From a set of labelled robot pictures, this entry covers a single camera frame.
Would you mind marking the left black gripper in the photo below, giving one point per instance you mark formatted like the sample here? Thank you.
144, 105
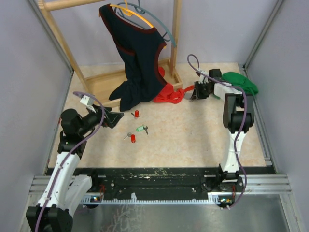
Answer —
111, 118

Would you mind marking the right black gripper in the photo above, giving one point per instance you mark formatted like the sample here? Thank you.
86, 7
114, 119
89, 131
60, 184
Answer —
196, 94

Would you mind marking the metal key holder red handle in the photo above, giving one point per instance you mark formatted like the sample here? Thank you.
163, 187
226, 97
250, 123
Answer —
187, 92

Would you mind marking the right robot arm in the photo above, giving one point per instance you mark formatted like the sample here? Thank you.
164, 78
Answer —
238, 118

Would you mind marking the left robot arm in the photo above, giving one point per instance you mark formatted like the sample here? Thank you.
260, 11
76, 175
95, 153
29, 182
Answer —
56, 207

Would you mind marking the key with red tag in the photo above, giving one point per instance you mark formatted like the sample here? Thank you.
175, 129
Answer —
131, 136
136, 114

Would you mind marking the red cloth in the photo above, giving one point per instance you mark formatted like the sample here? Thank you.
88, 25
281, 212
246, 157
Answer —
166, 93

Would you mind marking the key with green tag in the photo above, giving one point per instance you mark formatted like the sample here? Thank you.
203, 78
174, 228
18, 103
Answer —
141, 128

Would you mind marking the wooden clothes rack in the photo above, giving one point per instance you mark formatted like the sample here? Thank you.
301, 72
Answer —
103, 84

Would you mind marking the green cloth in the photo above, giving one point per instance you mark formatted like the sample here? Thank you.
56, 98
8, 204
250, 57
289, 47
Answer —
230, 79

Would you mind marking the dark navy shirt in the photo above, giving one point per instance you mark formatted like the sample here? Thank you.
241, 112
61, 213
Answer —
141, 70

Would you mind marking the teal hanger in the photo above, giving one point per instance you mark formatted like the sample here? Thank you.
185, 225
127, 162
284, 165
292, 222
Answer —
157, 21

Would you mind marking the yellow hanger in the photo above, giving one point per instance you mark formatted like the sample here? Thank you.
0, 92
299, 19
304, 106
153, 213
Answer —
129, 30

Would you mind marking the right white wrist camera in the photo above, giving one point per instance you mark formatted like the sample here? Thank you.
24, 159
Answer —
202, 73

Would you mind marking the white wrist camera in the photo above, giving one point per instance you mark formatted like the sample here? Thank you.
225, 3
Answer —
202, 73
86, 100

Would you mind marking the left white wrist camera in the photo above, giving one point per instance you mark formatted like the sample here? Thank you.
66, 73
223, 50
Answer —
86, 100

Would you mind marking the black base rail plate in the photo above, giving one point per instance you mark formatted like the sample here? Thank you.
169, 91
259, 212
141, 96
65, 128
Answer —
161, 183

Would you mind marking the white toothed cable duct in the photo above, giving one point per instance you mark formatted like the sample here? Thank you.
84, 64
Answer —
89, 200

